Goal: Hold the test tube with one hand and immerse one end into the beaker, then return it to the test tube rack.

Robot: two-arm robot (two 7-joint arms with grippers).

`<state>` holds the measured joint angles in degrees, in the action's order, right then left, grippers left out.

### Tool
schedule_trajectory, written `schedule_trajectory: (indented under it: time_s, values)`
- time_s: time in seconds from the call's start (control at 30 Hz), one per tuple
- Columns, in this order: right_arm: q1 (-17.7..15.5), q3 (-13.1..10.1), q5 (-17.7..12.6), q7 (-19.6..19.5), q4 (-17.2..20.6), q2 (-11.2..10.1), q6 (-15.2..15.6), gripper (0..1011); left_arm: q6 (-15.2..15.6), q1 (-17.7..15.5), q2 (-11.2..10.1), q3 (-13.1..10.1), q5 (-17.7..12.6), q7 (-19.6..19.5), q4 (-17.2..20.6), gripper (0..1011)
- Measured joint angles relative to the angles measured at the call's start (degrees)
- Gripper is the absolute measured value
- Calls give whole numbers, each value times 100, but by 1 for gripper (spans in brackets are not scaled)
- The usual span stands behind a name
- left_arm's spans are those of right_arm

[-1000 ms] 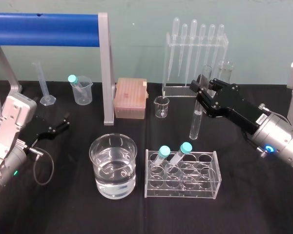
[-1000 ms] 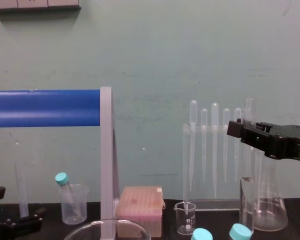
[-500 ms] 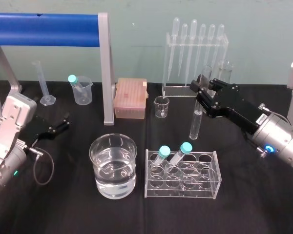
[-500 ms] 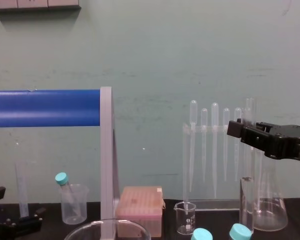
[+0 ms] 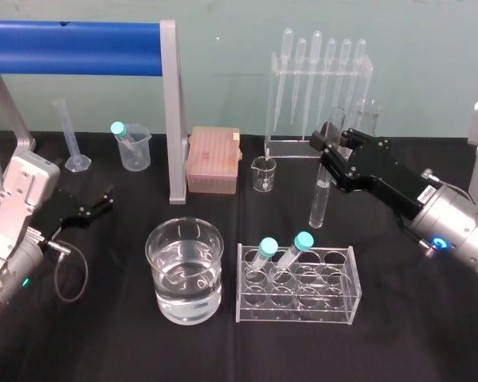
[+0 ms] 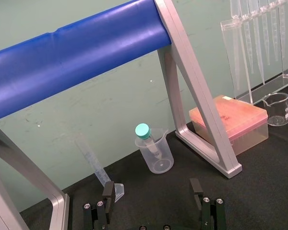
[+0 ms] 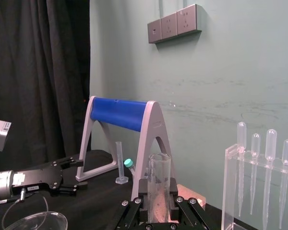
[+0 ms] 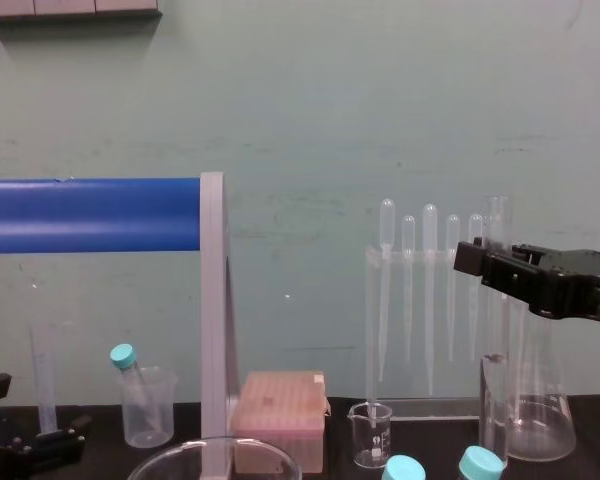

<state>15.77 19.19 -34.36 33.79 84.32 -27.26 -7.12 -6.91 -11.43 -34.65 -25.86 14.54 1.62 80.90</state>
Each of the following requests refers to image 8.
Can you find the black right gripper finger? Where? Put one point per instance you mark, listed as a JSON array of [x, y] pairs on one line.
[[477, 242], [470, 257]]

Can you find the black table cloth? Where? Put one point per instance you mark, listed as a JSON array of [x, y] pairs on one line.
[[597, 445]]

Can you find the clear plastic beaker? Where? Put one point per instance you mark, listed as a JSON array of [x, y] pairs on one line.
[[150, 425]]

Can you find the small clear graduated cylinder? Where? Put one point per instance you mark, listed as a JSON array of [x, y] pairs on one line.
[[44, 380]]

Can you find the clear acrylic pipette rack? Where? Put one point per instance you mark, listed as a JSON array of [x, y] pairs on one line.
[[430, 407]]

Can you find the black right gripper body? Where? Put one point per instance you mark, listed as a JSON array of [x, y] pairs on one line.
[[575, 285]]

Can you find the teal-capped test tube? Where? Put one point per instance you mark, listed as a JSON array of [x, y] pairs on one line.
[[481, 464], [404, 470]]

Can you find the blue horizontal tube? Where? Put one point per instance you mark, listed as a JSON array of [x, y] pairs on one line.
[[85, 215]]

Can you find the grey wall shelf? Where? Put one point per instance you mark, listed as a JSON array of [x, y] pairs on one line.
[[70, 7]]

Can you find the pink pipette tip box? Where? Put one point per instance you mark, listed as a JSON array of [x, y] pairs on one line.
[[280, 405]]

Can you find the short clear plastic pipette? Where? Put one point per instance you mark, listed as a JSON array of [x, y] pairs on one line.
[[408, 235], [452, 230], [475, 225]]

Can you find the glass stirring rod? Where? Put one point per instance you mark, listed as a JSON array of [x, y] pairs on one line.
[[373, 412]]

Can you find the teal-capped tube in beaker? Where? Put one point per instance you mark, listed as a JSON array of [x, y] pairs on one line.
[[124, 356]]

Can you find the glass conical flask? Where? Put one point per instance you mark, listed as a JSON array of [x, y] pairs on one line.
[[542, 425]]

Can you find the grey upright stand panel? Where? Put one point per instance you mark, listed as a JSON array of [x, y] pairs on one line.
[[214, 310]]

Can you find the tall glass graduated cylinder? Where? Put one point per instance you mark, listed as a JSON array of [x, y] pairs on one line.
[[495, 400]]

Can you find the long clear plastic pipette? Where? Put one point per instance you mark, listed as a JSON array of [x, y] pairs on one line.
[[429, 225], [387, 220]]

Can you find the large round glass dish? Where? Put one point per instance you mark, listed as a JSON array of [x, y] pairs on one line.
[[180, 462]]

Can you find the small glass beaker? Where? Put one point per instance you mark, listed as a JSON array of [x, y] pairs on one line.
[[372, 445]]

